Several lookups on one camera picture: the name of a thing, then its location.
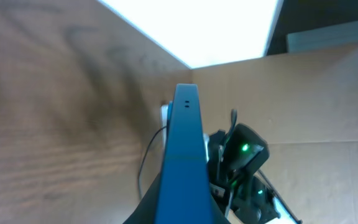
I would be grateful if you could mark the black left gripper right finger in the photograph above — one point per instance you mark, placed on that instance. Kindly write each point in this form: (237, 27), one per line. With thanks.
(218, 216)

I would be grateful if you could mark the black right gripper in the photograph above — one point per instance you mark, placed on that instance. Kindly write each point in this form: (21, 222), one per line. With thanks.
(225, 181)

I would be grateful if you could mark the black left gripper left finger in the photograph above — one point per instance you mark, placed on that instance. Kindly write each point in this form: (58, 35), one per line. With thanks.
(146, 209)

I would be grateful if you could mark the blue screen smartphone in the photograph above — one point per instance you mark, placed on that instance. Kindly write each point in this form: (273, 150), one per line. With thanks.
(184, 195)

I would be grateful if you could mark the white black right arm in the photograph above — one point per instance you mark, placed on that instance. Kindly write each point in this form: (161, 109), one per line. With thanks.
(261, 202)

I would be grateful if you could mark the white power strip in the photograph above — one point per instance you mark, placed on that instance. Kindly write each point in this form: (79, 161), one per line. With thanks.
(165, 111)

